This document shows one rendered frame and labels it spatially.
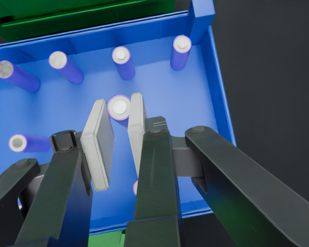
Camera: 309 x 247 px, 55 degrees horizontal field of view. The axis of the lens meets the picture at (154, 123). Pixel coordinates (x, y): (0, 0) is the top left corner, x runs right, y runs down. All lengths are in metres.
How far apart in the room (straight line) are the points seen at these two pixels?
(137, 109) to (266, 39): 0.61
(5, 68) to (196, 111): 0.20
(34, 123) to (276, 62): 0.55
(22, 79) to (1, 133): 0.08
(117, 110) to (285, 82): 0.58
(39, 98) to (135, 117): 0.23
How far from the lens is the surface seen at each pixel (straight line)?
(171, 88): 0.35
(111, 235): 0.69
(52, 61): 0.30
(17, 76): 0.33
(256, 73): 0.72
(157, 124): 0.16
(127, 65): 0.30
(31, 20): 0.53
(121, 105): 0.20
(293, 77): 0.75
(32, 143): 0.31
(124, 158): 0.34
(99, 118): 0.17
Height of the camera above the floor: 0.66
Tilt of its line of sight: 85 degrees down
